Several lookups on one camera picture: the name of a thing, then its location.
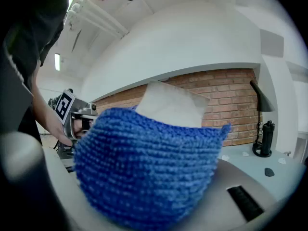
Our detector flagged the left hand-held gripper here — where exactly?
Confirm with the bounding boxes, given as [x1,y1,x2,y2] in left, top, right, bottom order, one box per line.
[54,90,98,141]

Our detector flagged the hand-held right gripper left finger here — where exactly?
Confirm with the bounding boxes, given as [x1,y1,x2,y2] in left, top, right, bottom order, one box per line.
[0,131,116,231]

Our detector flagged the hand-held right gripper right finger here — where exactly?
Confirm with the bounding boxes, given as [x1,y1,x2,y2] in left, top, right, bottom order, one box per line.
[173,158,278,231]

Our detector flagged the blue knitted cloth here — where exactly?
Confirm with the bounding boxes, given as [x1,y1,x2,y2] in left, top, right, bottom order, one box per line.
[73,80,232,231]

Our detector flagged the person's left forearm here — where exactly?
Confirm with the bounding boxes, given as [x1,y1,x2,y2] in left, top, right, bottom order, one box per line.
[31,77,73,147]

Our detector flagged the person's left hand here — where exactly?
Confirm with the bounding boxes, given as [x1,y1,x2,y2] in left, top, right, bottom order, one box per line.
[72,118,94,139]

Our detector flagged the black bottle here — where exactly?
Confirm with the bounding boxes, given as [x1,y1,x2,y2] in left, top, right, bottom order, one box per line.
[261,120,275,156]

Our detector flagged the person's black shirt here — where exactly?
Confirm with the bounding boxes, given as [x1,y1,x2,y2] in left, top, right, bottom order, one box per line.
[0,0,77,144]

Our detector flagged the white ceiling pipes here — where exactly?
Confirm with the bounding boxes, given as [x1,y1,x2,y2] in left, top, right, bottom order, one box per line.
[64,0,129,39]

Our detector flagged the white desk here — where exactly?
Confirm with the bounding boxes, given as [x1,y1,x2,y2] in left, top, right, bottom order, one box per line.
[295,130,308,164]

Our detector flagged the black desk lamp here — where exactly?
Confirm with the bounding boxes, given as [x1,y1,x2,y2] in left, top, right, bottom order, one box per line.
[249,79,276,158]

